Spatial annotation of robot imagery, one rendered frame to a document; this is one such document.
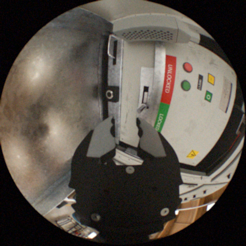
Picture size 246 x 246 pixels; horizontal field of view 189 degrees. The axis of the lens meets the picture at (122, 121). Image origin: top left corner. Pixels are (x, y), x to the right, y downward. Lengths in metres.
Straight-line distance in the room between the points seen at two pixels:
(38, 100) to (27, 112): 0.04
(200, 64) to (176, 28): 0.15
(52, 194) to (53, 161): 0.19
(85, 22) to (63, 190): 0.61
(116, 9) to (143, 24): 0.21
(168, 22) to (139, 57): 0.16
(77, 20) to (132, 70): 0.27
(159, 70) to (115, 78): 0.16
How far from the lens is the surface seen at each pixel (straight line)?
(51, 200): 0.45
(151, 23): 0.20
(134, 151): 0.39
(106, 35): 0.38
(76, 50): 0.27
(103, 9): 0.41
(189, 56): 0.29
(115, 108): 0.31
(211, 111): 0.32
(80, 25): 0.32
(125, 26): 0.21
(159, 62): 0.22
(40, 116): 0.23
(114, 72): 0.29
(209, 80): 0.31
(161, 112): 0.26
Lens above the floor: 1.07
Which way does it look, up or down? 24 degrees down
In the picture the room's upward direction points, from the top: 109 degrees clockwise
